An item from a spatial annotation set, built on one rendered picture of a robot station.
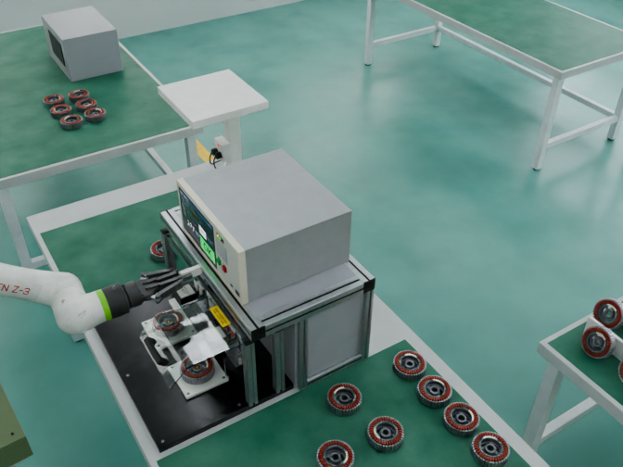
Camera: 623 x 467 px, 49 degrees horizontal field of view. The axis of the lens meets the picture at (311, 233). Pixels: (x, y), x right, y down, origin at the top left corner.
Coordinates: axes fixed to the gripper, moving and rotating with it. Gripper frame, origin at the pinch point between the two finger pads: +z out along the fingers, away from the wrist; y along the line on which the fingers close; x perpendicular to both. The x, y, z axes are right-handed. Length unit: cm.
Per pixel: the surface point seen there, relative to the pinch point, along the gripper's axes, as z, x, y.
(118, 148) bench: 24, -44, -153
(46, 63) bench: 21, -44, -273
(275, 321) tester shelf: 14.9, -6.4, 25.3
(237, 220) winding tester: 16.3, 13.7, 0.8
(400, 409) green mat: 47, -43, 49
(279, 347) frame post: 17.1, -21.0, 23.3
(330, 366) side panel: 36, -40, 24
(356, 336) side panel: 46, -31, 24
